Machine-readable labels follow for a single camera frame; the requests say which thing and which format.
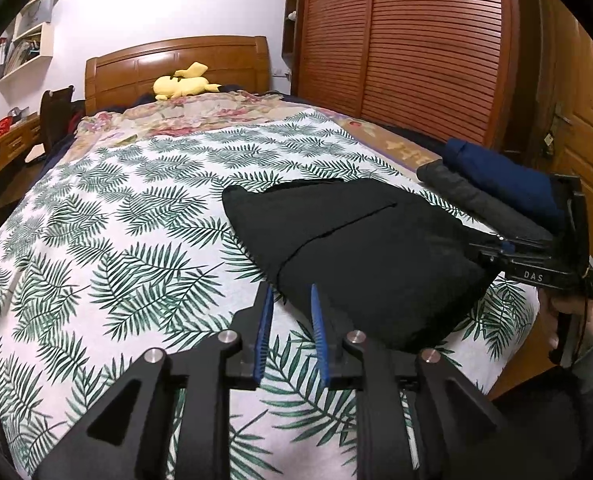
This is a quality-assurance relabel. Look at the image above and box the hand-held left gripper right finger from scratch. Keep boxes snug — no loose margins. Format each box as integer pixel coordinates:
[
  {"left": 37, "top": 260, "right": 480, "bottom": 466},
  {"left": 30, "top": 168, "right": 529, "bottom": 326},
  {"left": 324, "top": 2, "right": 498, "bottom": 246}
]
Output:
[{"left": 310, "top": 283, "right": 532, "bottom": 480}]

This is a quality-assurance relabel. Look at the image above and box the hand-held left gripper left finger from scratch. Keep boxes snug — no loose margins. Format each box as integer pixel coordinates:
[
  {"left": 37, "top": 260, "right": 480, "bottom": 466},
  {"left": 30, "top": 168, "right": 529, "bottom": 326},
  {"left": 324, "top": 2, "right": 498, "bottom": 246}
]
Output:
[{"left": 31, "top": 282, "right": 276, "bottom": 480}]

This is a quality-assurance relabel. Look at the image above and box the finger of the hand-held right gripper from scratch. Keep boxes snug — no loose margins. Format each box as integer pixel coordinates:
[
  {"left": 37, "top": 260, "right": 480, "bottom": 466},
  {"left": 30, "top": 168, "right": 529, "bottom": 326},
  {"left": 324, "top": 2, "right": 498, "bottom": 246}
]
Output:
[{"left": 469, "top": 234, "right": 522, "bottom": 263}]

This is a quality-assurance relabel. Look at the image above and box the black coat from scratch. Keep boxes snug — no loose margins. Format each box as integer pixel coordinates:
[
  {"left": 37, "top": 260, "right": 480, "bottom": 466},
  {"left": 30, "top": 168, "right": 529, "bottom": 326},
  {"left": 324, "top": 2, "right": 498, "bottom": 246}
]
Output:
[{"left": 221, "top": 177, "right": 497, "bottom": 353}]

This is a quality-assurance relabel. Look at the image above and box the dark grey folded garment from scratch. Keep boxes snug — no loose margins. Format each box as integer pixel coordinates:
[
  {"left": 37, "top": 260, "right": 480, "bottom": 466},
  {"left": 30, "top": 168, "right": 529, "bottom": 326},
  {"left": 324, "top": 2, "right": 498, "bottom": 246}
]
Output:
[{"left": 416, "top": 160, "right": 558, "bottom": 244}]

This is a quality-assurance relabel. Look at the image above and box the navy folded garment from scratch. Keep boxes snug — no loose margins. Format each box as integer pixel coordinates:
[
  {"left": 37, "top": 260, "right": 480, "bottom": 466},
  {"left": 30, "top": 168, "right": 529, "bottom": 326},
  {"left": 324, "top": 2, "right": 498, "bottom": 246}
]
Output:
[{"left": 443, "top": 138, "right": 570, "bottom": 233}]

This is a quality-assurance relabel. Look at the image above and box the person's dark leg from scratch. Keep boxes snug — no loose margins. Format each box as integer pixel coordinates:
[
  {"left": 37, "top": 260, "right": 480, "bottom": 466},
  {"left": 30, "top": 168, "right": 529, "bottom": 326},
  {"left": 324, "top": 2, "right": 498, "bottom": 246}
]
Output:
[{"left": 491, "top": 379, "right": 593, "bottom": 480}]

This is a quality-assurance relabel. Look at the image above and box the wooden door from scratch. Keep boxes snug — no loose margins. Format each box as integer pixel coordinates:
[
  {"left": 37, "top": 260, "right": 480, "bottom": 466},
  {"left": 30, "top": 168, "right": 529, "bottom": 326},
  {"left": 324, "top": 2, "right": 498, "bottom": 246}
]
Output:
[{"left": 539, "top": 0, "right": 593, "bottom": 266}]

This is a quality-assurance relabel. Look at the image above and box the leaf print bed sheet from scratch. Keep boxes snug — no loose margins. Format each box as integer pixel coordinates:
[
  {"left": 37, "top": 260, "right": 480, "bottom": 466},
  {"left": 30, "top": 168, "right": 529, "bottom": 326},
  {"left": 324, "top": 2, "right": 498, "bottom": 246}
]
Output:
[{"left": 0, "top": 109, "right": 537, "bottom": 480}]

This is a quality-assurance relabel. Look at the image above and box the wooden slatted wardrobe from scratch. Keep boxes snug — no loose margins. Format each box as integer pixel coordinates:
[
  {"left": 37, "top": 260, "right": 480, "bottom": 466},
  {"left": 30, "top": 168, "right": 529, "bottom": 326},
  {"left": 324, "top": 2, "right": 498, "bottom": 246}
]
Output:
[{"left": 296, "top": 0, "right": 522, "bottom": 153}]

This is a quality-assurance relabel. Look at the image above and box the floral quilt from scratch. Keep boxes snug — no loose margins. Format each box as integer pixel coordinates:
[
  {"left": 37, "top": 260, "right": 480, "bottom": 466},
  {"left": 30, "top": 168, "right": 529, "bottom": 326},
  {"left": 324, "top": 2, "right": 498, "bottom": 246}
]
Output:
[{"left": 74, "top": 90, "right": 443, "bottom": 172}]

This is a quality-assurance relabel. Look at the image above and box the yellow plush toy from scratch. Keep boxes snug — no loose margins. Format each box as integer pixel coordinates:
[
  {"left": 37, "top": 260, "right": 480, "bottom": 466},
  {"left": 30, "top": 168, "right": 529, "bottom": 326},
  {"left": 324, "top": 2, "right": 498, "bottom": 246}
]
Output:
[{"left": 154, "top": 61, "right": 222, "bottom": 101}]

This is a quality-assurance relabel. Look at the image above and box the wooden bed headboard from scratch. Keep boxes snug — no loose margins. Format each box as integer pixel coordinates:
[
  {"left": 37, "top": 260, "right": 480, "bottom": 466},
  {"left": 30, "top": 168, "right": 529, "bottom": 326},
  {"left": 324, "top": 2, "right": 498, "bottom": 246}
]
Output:
[{"left": 85, "top": 36, "right": 272, "bottom": 113}]

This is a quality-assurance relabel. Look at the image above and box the dark chair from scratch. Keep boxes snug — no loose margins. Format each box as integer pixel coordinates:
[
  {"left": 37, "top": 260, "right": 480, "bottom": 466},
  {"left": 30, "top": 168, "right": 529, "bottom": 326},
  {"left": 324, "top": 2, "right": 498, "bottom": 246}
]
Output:
[{"left": 25, "top": 87, "right": 76, "bottom": 164}]

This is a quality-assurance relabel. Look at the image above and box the wooden desk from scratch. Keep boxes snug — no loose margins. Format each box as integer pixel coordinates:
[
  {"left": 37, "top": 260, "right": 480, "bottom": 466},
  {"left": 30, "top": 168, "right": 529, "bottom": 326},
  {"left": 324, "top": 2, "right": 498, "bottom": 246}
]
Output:
[{"left": 0, "top": 114, "right": 50, "bottom": 211}]

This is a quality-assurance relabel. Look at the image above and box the wooden bed side rail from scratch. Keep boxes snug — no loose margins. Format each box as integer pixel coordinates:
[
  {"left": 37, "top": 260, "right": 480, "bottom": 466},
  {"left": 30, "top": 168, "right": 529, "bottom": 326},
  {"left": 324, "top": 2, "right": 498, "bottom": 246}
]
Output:
[{"left": 489, "top": 327, "right": 553, "bottom": 397}]

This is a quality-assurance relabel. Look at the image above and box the metal door handle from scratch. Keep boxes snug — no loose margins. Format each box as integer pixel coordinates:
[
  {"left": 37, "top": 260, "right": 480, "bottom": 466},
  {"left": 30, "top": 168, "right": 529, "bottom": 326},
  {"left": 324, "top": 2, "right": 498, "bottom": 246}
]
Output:
[{"left": 543, "top": 102, "right": 573, "bottom": 161}]

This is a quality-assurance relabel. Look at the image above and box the white wall shelf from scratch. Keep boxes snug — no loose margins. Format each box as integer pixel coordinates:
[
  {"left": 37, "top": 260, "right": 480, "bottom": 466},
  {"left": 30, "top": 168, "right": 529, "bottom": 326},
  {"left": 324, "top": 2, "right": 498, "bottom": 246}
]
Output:
[{"left": 0, "top": 0, "right": 63, "bottom": 84}]

